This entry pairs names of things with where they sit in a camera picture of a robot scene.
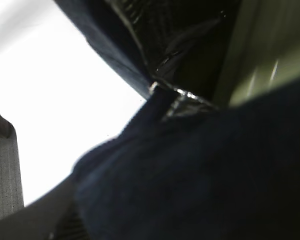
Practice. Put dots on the navy blue lunch bag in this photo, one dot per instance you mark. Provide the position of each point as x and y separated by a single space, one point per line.
184 168

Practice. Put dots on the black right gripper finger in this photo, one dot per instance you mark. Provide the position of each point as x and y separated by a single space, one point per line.
54 216

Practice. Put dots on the green lid glass container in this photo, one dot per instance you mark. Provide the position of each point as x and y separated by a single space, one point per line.
264 51

